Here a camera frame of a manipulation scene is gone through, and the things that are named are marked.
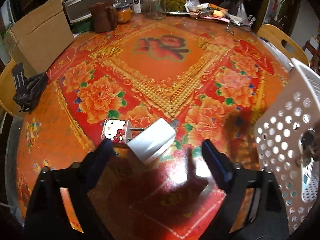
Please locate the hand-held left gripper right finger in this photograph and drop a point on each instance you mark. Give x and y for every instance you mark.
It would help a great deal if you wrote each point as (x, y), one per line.
(217, 165)

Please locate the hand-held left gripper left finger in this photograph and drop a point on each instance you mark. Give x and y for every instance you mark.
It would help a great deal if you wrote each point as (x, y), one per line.
(100, 155)

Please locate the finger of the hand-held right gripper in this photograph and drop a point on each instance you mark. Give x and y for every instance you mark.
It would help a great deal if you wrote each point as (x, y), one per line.
(308, 141)

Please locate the cartoon cat charger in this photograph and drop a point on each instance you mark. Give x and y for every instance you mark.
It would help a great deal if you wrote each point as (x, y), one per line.
(113, 130)

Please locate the white perforated plastic basket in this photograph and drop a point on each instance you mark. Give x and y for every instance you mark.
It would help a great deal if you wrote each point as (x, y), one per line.
(277, 130)

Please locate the teal charger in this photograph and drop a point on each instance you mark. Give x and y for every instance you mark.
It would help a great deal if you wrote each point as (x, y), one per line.
(305, 182)

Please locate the tall white charger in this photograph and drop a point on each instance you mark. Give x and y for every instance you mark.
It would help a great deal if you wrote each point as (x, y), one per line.
(152, 140)

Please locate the black phone holder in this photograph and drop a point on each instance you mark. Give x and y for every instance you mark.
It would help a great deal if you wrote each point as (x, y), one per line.
(30, 90)

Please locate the wooden chair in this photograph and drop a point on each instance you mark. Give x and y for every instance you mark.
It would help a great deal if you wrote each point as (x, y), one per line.
(7, 90)
(272, 37)

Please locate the green plastic basket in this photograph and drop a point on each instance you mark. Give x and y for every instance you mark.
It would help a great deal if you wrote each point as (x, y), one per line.
(81, 27)

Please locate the cardboard box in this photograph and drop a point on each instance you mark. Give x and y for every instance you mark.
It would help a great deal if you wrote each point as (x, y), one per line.
(42, 35)

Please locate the brown mug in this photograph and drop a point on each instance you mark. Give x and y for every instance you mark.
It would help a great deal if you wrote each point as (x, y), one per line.
(101, 17)

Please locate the orange-filled glass jar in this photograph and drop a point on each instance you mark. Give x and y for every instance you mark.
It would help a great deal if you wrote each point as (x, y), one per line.
(123, 12)

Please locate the clear plastic bag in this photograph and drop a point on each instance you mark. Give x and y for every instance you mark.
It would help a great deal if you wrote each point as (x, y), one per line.
(241, 12)

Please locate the white tiered food rack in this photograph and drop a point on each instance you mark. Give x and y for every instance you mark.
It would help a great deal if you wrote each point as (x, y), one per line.
(80, 5)

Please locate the metal tray with clutter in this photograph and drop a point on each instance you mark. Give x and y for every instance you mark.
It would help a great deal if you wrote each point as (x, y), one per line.
(207, 11)

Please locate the empty glass jar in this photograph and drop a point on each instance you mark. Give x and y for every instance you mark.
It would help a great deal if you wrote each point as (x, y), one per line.
(154, 7)

